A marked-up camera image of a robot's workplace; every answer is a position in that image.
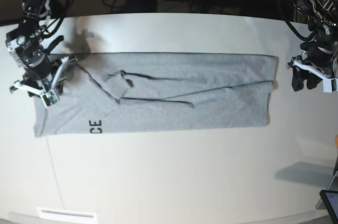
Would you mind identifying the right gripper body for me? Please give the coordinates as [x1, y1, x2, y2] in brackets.
[23, 57, 57, 87]

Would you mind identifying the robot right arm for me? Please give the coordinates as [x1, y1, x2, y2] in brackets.
[6, 0, 73, 104]

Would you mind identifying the white paper label strip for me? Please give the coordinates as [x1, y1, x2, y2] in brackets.
[36, 207, 98, 223]

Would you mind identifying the grey T-shirt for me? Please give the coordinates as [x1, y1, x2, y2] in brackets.
[33, 53, 278, 137]

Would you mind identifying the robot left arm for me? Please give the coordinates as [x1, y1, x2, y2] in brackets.
[277, 0, 337, 93]

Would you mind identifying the tablet with stand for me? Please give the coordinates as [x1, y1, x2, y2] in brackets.
[316, 161, 337, 224]

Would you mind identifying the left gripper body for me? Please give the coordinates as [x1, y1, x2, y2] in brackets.
[303, 44, 334, 70]

